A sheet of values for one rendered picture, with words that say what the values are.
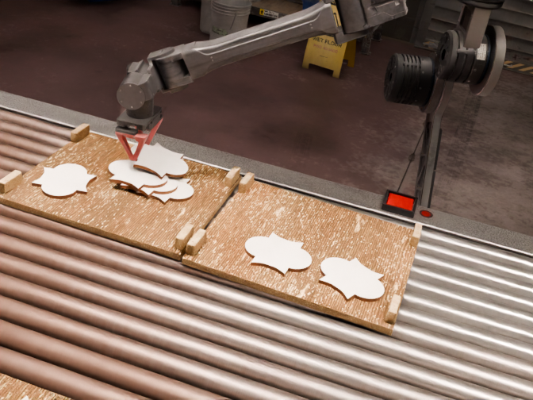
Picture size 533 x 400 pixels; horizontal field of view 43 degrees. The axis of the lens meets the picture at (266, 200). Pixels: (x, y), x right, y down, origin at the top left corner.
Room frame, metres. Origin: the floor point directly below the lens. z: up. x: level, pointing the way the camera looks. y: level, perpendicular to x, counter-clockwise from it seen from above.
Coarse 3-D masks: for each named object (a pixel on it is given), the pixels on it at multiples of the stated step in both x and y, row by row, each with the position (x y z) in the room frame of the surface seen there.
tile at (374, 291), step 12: (324, 264) 1.05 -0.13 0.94; (336, 264) 1.06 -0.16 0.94; (348, 264) 1.07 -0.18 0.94; (360, 264) 1.07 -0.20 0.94; (324, 276) 1.01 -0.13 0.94; (336, 276) 1.02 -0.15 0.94; (348, 276) 1.03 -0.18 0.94; (360, 276) 1.03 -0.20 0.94; (372, 276) 1.04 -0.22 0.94; (336, 288) 0.99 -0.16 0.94; (348, 288) 0.99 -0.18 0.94; (360, 288) 1.00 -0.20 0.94; (372, 288) 1.00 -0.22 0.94; (348, 300) 0.96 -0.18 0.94; (372, 300) 0.97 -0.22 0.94
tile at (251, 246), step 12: (252, 240) 1.09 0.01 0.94; (264, 240) 1.10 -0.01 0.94; (276, 240) 1.10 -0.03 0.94; (288, 240) 1.11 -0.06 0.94; (252, 252) 1.05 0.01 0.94; (264, 252) 1.06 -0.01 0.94; (276, 252) 1.06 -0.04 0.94; (288, 252) 1.07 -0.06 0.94; (300, 252) 1.08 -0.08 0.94; (252, 264) 1.02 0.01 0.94; (264, 264) 1.02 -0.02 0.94; (276, 264) 1.03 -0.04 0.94; (288, 264) 1.03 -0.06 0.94; (300, 264) 1.04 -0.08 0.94
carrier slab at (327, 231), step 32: (256, 192) 1.29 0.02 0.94; (288, 192) 1.32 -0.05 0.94; (224, 224) 1.15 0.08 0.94; (256, 224) 1.17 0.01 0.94; (288, 224) 1.19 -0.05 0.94; (320, 224) 1.21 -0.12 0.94; (352, 224) 1.23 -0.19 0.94; (384, 224) 1.25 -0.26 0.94; (192, 256) 1.02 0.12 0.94; (224, 256) 1.04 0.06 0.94; (320, 256) 1.09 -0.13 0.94; (352, 256) 1.11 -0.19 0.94; (384, 256) 1.13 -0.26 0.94; (256, 288) 0.97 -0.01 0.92; (288, 288) 0.97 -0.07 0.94; (320, 288) 0.99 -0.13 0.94; (384, 288) 1.02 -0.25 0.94; (352, 320) 0.92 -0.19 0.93; (384, 320) 0.93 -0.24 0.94
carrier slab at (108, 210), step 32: (64, 160) 1.29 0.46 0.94; (96, 160) 1.32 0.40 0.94; (32, 192) 1.14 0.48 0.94; (96, 192) 1.18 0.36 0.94; (128, 192) 1.21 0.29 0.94; (224, 192) 1.27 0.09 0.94; (96, 224) 1.07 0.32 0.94; (128, 224) 1.09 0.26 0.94; (160, 224) 1.11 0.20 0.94; (192, 224) 1.13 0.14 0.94
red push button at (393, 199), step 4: (392, 196) 1.39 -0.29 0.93; (396, 196) 1.39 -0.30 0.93; (400, 196) 1.40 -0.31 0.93; (388, 200) 1.37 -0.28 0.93; (392, 200) 1.37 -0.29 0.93; (396, 200) 1.38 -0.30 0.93; (400, 200) 1.38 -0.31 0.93; (404, 200) 1.38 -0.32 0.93; (408, 200) 1.39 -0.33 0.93; (412, 200) 1.39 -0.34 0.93; (392, 204) 1.35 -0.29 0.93; (396, 204) 1.36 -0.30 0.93; (400, 204) 1.36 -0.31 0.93; (404, 204) 1.36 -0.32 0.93; (408, 204) 1.37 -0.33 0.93; (412, 204) 1.37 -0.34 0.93; (404, 208) 1.35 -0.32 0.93; (408, 208) 1.35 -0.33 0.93
